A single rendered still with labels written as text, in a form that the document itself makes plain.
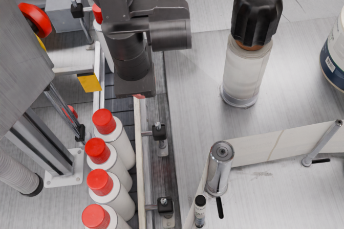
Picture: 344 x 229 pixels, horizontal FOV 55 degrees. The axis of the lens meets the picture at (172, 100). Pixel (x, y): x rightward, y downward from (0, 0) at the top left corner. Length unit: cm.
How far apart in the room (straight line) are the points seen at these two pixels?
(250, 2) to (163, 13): 16
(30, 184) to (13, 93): 22
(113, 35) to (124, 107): 34
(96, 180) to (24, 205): 34
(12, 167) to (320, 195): 56
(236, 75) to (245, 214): 27
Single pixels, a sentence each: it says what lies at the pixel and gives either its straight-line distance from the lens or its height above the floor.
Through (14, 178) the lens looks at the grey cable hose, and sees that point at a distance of 48.
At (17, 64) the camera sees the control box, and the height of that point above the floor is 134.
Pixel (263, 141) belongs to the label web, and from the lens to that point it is 59.
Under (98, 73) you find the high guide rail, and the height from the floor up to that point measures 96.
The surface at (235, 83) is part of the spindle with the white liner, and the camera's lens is 71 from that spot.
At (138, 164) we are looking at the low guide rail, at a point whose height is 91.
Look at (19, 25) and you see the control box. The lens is 30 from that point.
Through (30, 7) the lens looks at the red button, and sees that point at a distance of 35.
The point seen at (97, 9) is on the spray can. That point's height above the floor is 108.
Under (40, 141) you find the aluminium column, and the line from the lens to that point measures 65.
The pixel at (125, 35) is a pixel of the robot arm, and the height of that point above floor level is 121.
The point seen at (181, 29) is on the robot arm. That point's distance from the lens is 47.
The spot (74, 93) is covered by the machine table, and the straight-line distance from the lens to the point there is 91.
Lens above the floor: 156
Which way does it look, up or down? 59 degrees down
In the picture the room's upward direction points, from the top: 7 degrees counter-clockwise
